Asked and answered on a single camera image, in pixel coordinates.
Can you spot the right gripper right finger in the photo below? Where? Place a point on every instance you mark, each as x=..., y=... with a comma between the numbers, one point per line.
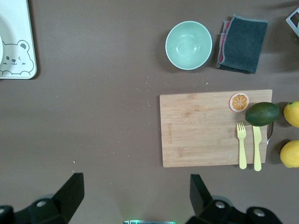
x=203, y=200

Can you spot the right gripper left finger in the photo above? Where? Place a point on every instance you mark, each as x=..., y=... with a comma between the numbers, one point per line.
x=67, y=193

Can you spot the yellow plastic fork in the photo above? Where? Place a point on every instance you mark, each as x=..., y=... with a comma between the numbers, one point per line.
x=242, y=151

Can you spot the wooden cutting board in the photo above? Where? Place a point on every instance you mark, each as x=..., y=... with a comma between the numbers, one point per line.
x=198, y=130

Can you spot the yellow plastic knife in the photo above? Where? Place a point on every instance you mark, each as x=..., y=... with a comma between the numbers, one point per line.
x=257, y=149

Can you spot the yellow lemon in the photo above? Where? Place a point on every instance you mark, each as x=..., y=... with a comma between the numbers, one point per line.
x=290, y=154
x=292, y=114

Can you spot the orange half slice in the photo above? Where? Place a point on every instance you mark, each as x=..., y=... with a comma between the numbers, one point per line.
x=239, y=102

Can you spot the green avocado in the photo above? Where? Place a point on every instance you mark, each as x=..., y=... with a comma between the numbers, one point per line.
x=262, y=114

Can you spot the pink folded cloth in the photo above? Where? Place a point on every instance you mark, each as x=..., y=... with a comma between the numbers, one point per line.
x=223, y=46

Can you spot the pale green bowl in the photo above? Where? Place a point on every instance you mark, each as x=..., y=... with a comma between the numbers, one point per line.
x=188, y=45

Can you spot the grey folded cloth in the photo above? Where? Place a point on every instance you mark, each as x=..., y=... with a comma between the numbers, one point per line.
x=245, y=44

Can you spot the cream bear print tray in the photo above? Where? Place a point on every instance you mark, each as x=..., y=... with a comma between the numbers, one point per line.
x=16, y=23

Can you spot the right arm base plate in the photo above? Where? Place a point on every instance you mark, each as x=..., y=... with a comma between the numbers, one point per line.
x=149, y=222

